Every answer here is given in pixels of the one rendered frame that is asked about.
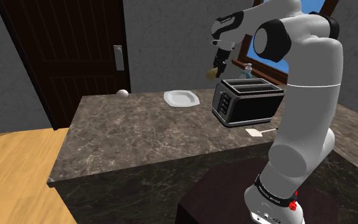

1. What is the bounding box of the tan potato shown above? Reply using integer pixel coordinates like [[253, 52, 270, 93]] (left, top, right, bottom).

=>
[[205, 67, 220, 80]]

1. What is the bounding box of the black silver toaster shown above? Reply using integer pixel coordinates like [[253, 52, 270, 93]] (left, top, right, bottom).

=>
[[211, 78, 285, 128]]

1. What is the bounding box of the clear soap dispenser bottle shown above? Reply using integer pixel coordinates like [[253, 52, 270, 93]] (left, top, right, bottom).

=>
[[238, 62, 254, 80]]

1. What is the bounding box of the white plate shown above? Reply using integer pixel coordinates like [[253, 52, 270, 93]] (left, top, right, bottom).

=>
[[163, 90, 200, 108]]

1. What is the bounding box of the white spatula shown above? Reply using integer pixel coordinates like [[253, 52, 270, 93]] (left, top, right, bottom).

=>
[[245, 127, 279, 137]]

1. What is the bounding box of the wooden framed window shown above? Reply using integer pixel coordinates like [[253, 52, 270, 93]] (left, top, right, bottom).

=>
[[231, 0, 341, 87]]

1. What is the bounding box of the dark wooden door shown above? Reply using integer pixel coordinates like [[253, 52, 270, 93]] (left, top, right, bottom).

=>
[[0, 0, 132, 130]]

